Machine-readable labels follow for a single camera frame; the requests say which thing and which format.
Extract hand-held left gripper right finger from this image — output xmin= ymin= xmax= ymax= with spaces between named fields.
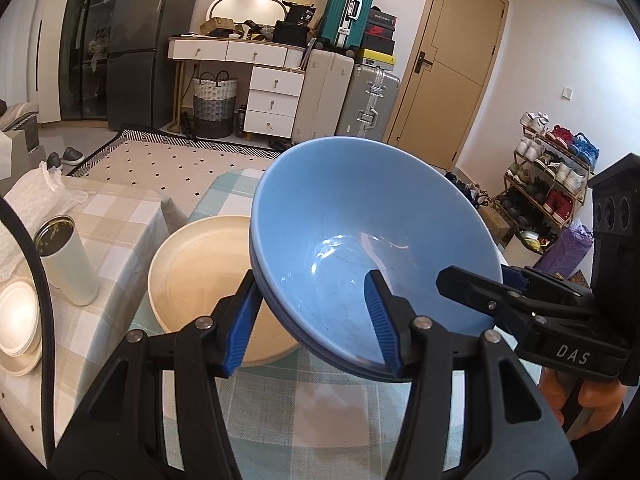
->
xmin=364 ymin=269 xmax=568 ymax=480

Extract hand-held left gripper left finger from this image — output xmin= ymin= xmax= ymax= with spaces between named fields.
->
xmin=50 ymin=269 xmax=261 ymax=480

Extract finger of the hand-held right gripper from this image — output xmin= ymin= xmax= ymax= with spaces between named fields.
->
xmin=502 ymin=265 xmax=596 ymax=316
xmin=436 ymin=265 xmax=556 ymax=333

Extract person's right hand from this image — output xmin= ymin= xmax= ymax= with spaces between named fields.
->
xmin=539 ymin=367 xmax=626 ymax=442

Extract purple plastic bag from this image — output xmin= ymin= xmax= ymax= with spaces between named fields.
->
xmin=537 ymin=220 xmax=596 ymax=281

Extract pile of dark shoes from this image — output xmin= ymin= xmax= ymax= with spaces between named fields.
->
xmin=445 ymin=170 xmax=493 ymax=211

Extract wooden shoe rack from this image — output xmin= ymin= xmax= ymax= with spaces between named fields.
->
xmin=500 ymin=125 xmax=601 ymax=246

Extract green checked tablecloth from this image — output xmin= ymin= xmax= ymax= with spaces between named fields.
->
xmin=132 ymin=169 xmax=516 ymax=480

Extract rows of sneakers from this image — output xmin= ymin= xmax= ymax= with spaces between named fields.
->
xmin=505 ymin=110 xmax=600 ymax=231

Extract beige checked tablecloth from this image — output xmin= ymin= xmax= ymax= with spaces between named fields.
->
xmin=0 ymin=178 xmax=173 ymax=441

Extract dotted cream rug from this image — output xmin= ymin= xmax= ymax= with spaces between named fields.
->
xmin=65 ymin=122 xmax=296 ymax=221

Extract white tumbler cup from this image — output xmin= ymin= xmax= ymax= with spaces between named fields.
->
xmin=34 ymin=215 xmax=99 ymax=307

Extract silver suitcase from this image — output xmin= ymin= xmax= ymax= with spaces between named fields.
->
xmin=337 ymin=62 xmax=402 ymax=142

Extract woven laundry basket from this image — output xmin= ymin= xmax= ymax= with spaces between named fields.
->
xmin=192 ymin=71 xmax=239 ymax=139

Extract white drawer unit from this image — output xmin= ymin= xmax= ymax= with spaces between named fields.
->
xmin=243 ymin=66 xmax=306 ymax=138

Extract stack of small white dishes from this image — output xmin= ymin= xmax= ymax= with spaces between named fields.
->
xmin=0 ymin=280 xmax=42 ymax=358

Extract beige suitcase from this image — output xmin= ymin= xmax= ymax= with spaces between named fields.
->
xmin=291 ymin=42 xmax=356 ymax=146

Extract crumpled white plastic wrap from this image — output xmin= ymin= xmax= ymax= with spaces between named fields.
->
xmin=0 ymin=164 xmax=93 ymax=281

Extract yellow and black shoebox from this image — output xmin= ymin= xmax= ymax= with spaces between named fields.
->
xmin=356 ymin=49 xmax=397 ymax=71

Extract tan wooden door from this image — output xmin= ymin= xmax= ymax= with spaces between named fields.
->
xmin=382 ymin=0 xmax=510 ymax=171

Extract white vanity desk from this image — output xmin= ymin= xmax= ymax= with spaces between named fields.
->
xmin=167 ymin=35 xmax=307 ymax=136

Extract red and black shoebox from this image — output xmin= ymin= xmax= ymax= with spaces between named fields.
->
xmin=362 ymin=22 xmax=396 ymax=41

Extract black storage case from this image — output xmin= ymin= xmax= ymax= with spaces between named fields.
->
xmin=272 ymin=21 xmax=308 ymax=46

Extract grey upholstered seat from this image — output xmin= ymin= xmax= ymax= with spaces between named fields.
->
xmin=0 ymin=101 xmax=41 ymax=181

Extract small cardboard box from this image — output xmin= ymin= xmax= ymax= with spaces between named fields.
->
xmin=200 ymin=16 xmax=236 ymax=37

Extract dark grey refrigerator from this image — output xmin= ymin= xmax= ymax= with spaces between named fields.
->
xmin=106 ymin=0 xmax=205 ymax=131

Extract teal suitcase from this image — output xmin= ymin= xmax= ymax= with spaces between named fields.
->
xmin=319 ymin=0 xmax=378 ymax=56

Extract black glass cabinet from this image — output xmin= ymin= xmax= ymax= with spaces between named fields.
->
xmin=59 ymin=0 xmax=126 ymax=123

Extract oval vanity mirror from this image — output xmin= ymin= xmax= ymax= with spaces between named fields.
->
xmin=207 ymin=0 xmax=287 ymax=36

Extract black cable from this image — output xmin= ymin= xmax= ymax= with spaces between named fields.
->
xmin=0 ymin=197 xmax=56 ymax=466

